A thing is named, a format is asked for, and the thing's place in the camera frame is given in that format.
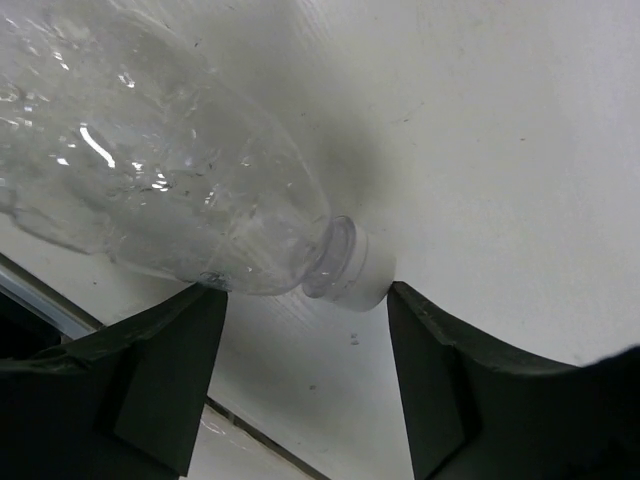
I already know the clear bottle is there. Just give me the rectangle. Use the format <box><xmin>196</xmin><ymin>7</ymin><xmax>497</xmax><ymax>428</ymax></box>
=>
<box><xmin>1</xmin><ymin>1</ymin><xmax>395</xmax><ymax>311</ymax></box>

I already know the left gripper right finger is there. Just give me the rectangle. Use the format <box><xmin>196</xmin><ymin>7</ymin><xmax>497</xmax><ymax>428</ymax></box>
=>
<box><xmin>387</xmin><ymin>282</ymin><xmax>639</xmax><ymax>479</ymax></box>

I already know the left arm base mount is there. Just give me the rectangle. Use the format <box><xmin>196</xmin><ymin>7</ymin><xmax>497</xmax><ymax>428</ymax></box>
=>
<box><xmin>1</xmin><ymin>256</ymin><xmax>104</xmax><ymax>359</ymax></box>

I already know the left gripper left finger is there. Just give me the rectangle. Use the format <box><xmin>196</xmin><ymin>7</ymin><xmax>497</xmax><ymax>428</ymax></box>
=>
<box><xmin>1</xmin><ymin>286</ymin><xmax>228</xmax><ymax>479</ymax></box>

